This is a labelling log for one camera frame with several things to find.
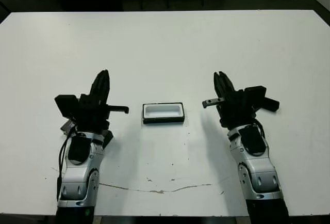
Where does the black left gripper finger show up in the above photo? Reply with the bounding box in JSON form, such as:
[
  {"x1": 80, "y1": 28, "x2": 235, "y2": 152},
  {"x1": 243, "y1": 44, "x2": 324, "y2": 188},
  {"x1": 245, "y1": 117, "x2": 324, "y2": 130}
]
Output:
[
  {"x1": 99, "y1": 70, "x2": 112, "y2": 105},
  {"x1": 89, "y1": 70, "x2": 105, "y2": 102}
]

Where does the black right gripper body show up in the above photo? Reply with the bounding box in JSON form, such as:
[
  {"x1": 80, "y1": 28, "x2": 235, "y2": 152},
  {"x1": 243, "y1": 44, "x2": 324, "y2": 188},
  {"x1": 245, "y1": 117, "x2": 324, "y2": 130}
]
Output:
[{"x1": 202, "y1": 89, "x2": 260, "y2": 130}]

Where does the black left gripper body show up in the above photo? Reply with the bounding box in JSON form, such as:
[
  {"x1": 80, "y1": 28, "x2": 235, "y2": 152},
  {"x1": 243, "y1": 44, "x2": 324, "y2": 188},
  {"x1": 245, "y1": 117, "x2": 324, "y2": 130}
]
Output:
[{"x1": 73, "y1": 93, "x2": 130, "y2": 134}]

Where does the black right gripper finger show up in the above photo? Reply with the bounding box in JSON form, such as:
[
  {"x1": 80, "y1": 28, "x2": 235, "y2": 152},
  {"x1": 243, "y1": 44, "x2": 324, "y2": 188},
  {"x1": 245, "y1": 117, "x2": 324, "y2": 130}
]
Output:
[
  {"x1": 213, "y1": 72, "x2": 225, "y2": 98},
  {"x1": 219, "y1": 71, "x2": 237, "y2": 98}
]

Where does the black slim camera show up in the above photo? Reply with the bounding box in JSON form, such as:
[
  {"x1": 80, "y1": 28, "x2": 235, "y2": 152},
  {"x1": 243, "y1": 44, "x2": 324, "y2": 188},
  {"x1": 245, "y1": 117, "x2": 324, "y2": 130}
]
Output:
[{"x1": 264, "y1": 96, "x2": 281, "y2": 113}]

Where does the black box white insert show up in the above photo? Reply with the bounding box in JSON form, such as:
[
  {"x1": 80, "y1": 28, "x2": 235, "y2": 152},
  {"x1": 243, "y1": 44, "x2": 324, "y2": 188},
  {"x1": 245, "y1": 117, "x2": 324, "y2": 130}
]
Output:
[{"x1": 141, "y1": 101, "x2": 185, "y2": 125}]

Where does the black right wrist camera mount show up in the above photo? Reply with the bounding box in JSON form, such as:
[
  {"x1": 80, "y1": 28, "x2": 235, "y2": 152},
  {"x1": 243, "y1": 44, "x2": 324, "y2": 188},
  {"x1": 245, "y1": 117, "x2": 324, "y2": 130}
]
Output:
[{"x1": 243, "y1": 86, "x2": 267, "y2": 106}]

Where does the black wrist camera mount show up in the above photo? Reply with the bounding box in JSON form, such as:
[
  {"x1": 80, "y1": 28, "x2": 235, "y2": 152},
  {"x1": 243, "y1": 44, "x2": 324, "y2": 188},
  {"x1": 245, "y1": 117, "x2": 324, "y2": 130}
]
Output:
[
  {"x1": 243, "y1": 86, "x2": 267, "y2": 106},
  {"x1": 54, "y1": 94, "x2": 81, "y2": 121}
]

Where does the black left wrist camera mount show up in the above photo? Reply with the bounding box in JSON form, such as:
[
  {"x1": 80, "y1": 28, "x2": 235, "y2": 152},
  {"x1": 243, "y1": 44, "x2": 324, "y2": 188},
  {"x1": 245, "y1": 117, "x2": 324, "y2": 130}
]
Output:
[{"x1": 54, "y1": 94, "x2": 81, "y2": 121}]

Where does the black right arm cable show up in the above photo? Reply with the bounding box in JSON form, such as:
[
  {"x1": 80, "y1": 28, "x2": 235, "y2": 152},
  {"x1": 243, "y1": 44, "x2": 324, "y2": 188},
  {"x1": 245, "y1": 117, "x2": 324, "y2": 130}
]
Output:
[{"x1": 254, "y1": 119, "x2": 269, "y2": 152}]

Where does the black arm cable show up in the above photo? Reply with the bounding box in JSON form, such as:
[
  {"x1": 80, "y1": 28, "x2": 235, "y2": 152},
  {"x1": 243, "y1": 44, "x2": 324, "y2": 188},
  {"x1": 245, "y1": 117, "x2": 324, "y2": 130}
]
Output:
[
  {"x1": 56, "y1": 127, "x2": 78, "y2": 191},
  {"x1": 254, "y1": 119, "x2": 269, "y2": 152}
]

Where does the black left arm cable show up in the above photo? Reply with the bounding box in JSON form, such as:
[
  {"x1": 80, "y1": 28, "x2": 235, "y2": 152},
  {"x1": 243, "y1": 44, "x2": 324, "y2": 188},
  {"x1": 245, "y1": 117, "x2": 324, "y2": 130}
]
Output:
[{"x1": 56, "y1": 127, "x2": 78, "y2": 191}]

